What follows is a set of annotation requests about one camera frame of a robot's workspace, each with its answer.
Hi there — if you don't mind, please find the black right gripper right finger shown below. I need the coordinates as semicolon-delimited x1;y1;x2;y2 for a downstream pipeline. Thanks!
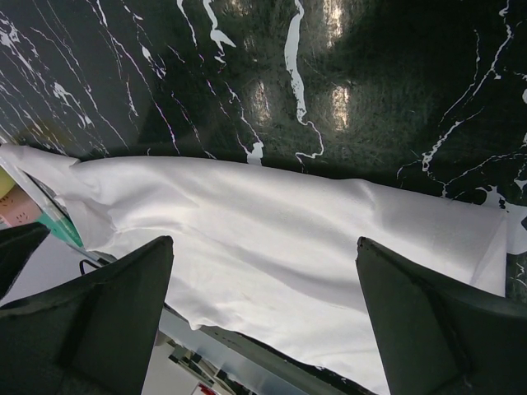
356;237;526;394

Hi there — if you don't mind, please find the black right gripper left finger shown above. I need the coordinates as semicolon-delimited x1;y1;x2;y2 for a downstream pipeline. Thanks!
1;236;174;394

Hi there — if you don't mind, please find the white t shirt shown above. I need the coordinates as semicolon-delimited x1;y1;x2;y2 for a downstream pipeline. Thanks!
1;144;507;394

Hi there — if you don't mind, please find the teal book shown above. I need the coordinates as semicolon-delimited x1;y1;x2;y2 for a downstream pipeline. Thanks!
27;176;83;249

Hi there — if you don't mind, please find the pink paper cup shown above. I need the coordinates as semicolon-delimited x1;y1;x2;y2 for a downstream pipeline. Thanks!
0;185;42;227

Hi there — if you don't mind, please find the yellow mug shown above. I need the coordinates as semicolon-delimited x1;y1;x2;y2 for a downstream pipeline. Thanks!
0;167;16;198

